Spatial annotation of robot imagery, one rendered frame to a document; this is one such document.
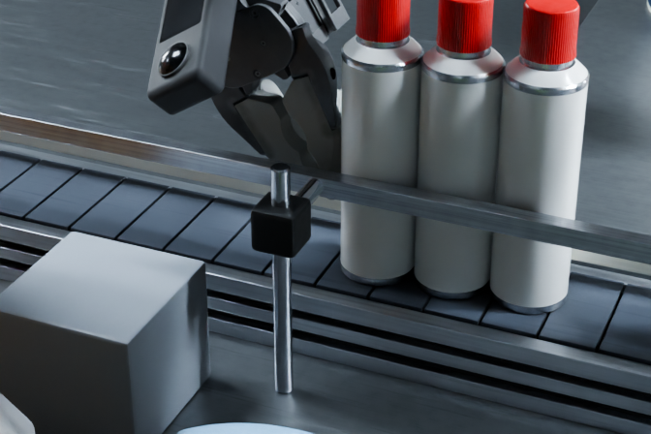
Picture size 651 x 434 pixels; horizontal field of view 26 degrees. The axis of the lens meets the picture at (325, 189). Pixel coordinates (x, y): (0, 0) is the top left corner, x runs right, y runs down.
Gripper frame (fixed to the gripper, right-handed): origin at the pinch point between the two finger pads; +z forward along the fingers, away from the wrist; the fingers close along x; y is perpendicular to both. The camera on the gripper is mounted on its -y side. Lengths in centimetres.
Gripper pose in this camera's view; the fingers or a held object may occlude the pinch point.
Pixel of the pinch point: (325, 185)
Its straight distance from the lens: 95.0
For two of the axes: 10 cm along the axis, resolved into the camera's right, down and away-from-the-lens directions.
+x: -8.0, 2.7, 5.4
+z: 4.6, 8.5, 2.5
